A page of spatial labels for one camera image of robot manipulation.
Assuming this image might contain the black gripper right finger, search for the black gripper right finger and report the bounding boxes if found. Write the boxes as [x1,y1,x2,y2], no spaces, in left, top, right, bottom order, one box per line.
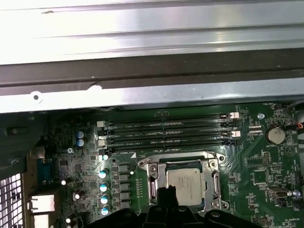
[168,185,254,228]

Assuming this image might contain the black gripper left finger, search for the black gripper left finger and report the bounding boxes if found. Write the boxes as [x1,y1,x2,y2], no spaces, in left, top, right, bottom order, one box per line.
[87,186,170,228]

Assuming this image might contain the metal socket cover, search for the metal socket cover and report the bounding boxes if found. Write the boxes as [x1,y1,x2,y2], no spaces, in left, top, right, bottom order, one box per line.
[148,161,220,211]

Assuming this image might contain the silver topped CPU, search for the silver topped CPU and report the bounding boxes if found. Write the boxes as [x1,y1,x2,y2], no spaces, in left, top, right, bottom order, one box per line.
[165,163,207,206]

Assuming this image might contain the CPU socket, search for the CPU socket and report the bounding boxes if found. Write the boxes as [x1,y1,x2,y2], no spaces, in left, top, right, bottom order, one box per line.
[136,152,226,212]

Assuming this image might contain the green motherboard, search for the green motherboard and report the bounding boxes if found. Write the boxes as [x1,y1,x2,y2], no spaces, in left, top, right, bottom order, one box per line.
[23,102,304,228]

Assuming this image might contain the silver metal port block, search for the silver metal port block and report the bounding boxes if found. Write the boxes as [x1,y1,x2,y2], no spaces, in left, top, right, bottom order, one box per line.
[33,213,55,228]
[28,193,57,213]

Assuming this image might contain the blue port connector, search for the blue port connector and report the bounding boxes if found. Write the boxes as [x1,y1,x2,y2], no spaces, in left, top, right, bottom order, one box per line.
[37,159,59,186]

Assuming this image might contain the black PC case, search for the black PC case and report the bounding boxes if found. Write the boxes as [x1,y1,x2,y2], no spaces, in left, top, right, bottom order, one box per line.
[0,48,304,228]

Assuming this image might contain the round coin battery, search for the round coin battery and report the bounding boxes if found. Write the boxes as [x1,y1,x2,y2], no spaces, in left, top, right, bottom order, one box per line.
[265,124,287,145]

